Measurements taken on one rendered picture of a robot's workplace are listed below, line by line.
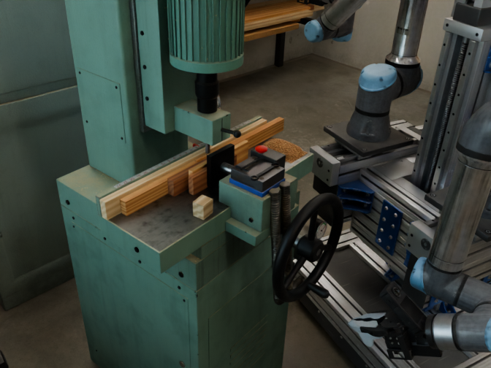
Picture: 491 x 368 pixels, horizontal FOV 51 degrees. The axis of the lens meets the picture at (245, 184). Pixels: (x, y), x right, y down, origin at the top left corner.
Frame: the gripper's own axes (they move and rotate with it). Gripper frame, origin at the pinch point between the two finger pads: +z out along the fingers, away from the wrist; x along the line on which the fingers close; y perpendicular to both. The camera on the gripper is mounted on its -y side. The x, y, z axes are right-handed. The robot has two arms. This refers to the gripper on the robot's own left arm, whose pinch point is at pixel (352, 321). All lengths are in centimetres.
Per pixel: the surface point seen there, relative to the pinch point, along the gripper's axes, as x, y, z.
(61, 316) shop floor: -1, 0, 137
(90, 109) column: -4, -70, 57
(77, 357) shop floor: -10, 11, 119
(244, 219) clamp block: -5.4, -30.7, 15.6
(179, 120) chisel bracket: 1, -58, 31
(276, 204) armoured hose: -2.6, -32.1, 7.0
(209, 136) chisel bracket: 1, -52, 22
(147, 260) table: -27.5, -32.0, 26.3
